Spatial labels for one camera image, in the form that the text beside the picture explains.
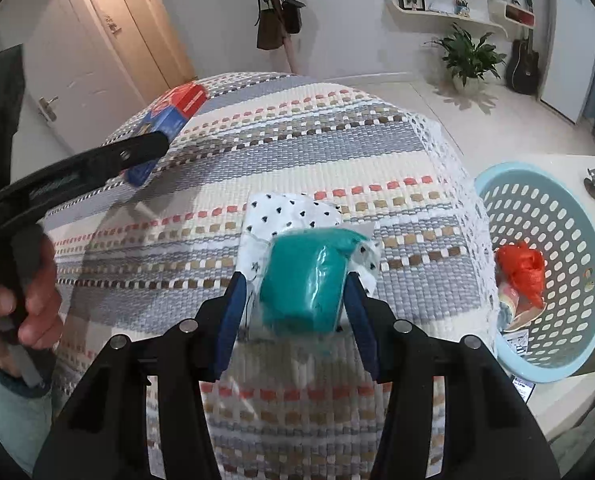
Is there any red plastic bag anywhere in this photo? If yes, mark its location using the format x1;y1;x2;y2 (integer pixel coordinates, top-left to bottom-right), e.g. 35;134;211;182
496;242;546;309

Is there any red blue snack package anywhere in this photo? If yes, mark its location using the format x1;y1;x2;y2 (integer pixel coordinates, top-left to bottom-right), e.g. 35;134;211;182
124;81;209;188

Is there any white red panda paper cup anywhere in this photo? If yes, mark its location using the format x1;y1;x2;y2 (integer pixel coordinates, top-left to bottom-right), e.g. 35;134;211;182
497;281;543;333

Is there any teal tissue pack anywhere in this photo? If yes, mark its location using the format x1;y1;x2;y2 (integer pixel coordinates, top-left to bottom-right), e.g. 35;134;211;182
258;226;381;337

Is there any person's left hand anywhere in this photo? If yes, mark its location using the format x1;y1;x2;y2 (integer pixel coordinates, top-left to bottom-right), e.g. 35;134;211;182
0;231;64;378

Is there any striped woven cloth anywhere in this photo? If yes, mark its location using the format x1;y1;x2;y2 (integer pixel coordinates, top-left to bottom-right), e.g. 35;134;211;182
44;73;495;479

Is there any light blue plastic basket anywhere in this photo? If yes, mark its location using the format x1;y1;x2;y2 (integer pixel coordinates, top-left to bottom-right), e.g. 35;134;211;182
475;162;595;384

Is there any beige door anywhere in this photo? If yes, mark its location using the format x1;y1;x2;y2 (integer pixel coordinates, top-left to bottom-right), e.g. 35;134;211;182
88;0;197;103

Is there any brown hanging bag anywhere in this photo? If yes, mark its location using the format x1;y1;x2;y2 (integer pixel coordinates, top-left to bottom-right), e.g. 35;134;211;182
256;0;306;51

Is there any pink coat rack stand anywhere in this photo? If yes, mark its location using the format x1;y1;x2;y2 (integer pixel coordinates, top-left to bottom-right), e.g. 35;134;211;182
284;36;299;75

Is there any black acoustic guitar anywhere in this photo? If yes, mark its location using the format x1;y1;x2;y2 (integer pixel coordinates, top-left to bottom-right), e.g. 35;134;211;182
506;28;540;96

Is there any green potted plant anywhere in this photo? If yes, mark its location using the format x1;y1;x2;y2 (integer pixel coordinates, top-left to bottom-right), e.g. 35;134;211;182
429;23;507;96

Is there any white refrigerator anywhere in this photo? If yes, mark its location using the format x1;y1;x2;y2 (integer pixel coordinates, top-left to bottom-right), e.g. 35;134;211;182
539;0;595;124

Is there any white curved wall shelf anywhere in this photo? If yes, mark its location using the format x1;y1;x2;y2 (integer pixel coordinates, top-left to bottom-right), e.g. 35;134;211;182
384;0;510;39

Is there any white and red wall cubby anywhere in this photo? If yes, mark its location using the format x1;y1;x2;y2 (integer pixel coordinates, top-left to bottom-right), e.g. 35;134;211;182
487;0;535;28

